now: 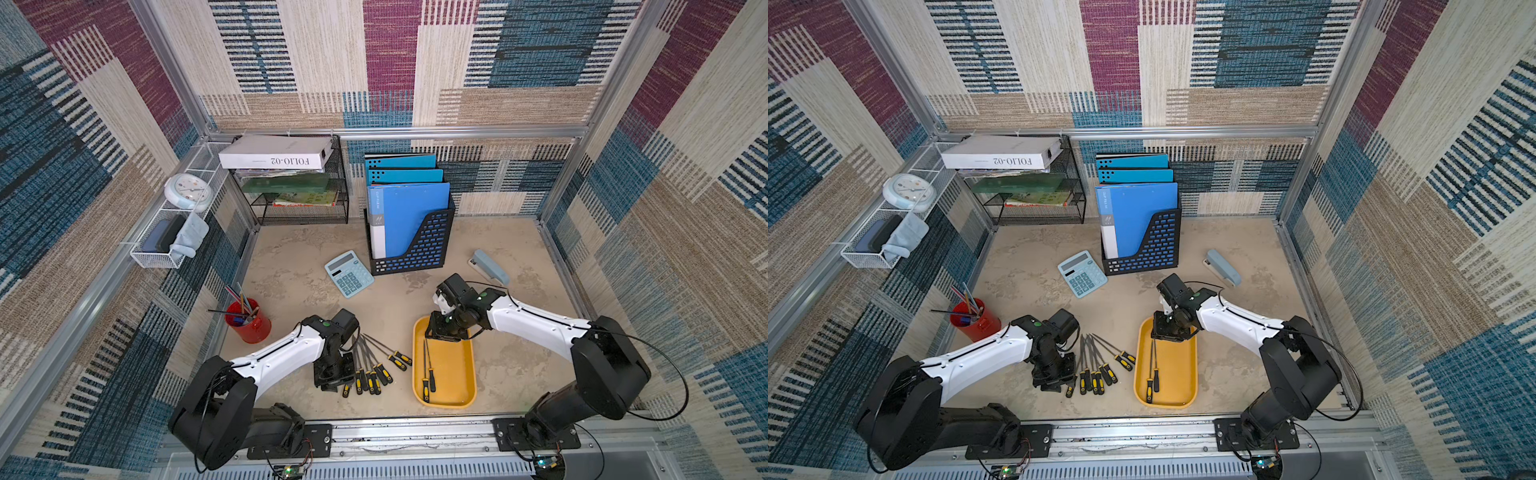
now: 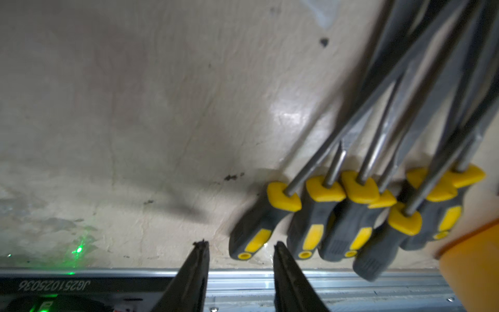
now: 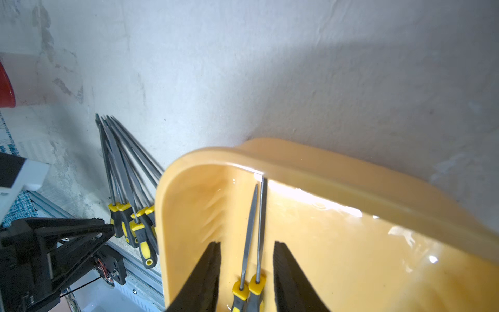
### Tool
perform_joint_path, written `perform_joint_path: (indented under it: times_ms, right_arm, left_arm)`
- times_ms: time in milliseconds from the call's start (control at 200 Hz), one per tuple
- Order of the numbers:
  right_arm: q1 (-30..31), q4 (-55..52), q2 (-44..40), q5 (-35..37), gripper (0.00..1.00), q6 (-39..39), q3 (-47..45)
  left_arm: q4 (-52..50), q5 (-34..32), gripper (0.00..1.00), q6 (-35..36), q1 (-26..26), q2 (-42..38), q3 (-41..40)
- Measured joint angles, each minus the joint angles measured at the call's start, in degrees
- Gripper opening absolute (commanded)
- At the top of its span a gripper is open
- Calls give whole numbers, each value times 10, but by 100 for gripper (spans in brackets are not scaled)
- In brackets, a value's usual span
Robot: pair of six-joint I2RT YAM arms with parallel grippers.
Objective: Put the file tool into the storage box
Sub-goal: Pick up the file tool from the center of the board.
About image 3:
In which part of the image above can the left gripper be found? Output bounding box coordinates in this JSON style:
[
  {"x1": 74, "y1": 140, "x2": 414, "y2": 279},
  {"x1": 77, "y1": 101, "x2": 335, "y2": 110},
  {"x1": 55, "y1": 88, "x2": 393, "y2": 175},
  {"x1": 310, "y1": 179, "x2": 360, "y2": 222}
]
[{"x1": 1, "y1": 218, "x2": 127, "y2": 311}]

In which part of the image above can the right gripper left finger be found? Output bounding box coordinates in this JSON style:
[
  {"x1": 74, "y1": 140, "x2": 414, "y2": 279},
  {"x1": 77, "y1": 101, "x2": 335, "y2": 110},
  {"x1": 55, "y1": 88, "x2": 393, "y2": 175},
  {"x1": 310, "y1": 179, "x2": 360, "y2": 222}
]
[{"x1": 166, "y1": 241, "x2": 222, "y2": 311}]

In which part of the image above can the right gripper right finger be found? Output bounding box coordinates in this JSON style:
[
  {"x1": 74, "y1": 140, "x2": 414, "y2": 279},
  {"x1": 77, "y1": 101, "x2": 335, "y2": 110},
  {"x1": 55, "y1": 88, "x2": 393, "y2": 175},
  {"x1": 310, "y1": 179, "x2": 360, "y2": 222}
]
[{"x1": 273, "y1": 241, "x2": 329, "y2": 311}]

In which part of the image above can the yellow plastic storage tray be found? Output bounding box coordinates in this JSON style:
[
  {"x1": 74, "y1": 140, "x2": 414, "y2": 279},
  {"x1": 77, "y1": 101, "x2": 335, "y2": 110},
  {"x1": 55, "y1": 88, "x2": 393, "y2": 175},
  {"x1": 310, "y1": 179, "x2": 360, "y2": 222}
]
[{"x1": 155, "y1": 138, "x2": 498, "y2": 311}]

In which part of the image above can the red pen cup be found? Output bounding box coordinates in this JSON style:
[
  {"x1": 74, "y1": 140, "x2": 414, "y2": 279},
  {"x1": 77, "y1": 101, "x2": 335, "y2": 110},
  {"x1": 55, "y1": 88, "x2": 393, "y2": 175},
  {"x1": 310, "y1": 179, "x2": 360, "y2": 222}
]
[{"x1": 0, "y1": 64, "x2": 16, "y2": 108}]

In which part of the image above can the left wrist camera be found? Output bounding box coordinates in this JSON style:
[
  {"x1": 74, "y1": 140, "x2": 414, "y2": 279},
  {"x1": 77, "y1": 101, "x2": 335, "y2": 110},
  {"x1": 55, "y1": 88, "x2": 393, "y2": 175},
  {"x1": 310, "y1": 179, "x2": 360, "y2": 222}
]
[{"x1": 1, "y1": 153, "x2": 50, "y2": 221}]

